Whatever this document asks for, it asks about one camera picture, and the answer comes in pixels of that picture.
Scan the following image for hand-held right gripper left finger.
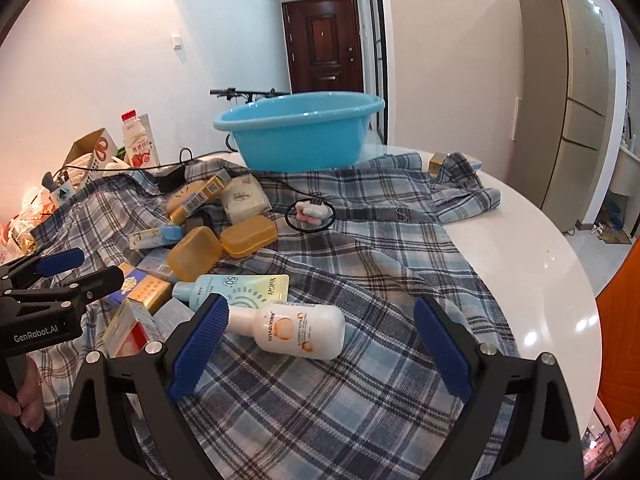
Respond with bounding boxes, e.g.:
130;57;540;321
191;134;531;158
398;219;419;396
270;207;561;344
54;294;230;480

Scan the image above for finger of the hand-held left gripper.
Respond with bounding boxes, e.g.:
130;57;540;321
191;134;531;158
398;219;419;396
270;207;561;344
0;266;126;311
0;247;86;291

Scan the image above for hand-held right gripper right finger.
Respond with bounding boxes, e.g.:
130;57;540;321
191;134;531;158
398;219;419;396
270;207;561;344
412;296;586;480

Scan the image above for white lotion bottle orange print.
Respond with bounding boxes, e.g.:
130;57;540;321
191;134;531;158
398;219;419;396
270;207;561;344
227;301;347;361

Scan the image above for blue plastic basin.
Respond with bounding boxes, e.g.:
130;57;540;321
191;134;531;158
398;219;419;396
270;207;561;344
213;92;386;172

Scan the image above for person's left hand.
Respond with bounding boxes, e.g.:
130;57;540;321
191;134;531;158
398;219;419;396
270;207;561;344
0;357;45;431

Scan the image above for grey blue packet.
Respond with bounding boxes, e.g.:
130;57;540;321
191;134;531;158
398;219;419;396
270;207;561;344
152;300;196;333

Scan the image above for gold foil snack bag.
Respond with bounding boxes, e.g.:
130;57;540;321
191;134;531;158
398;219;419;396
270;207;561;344
0;200;46;261

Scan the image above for gold patterned box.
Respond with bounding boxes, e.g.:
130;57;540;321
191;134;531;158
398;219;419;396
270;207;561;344
120;262;173;311

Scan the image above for pale yellow red box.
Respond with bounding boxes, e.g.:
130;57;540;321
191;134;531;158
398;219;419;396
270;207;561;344
102;300;166;358

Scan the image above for small white tube blue cap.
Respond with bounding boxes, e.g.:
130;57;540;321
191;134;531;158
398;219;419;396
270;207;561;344
127;226;183;250

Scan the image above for yellow blue sunscreen tube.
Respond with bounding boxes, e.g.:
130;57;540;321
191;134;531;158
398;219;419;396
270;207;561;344
172;274;291;311

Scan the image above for orange soap case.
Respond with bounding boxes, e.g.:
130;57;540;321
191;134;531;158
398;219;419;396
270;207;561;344
166;226;223;282
220;215;278;259

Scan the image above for blue plaid shirt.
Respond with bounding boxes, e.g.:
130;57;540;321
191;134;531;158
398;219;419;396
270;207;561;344
30;152;518;480

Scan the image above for pretzel print snack package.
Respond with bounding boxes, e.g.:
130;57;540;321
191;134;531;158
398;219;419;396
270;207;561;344
62;128;118;186

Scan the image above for yellow barcode box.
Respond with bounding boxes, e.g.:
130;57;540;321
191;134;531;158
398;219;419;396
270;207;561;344
167;175;228;224

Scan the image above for white milk bottle red cap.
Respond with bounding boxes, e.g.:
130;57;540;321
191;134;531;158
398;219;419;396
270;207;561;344
121;109;156;168

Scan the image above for white tissue packet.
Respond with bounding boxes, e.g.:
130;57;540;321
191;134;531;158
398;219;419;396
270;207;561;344
221;175;273;225

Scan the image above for pink white hair clip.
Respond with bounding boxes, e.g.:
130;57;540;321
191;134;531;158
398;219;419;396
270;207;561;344
295;201;326;223

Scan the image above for orange board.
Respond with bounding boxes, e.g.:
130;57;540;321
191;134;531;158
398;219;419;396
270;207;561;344
595;237;640;426

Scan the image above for black electric bike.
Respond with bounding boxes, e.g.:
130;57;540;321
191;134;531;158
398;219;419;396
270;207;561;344
210;87;292;153

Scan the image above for white laundry sink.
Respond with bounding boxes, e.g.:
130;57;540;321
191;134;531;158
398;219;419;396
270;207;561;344
612;130;640;198

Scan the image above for beige refrigerator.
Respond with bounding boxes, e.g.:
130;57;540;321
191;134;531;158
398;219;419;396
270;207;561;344
516;0;628;233

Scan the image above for black framed glass door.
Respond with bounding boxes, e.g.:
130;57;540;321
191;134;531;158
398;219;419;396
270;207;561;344
364;0;393;143

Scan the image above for brown entrance door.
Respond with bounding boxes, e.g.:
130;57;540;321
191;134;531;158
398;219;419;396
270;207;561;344
281;0;365;95

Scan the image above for black hair tie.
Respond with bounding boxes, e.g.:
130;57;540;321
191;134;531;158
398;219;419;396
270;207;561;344
284;199;337;233

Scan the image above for black cable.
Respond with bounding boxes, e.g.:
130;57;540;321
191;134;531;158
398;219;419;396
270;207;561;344
177;147;331;208

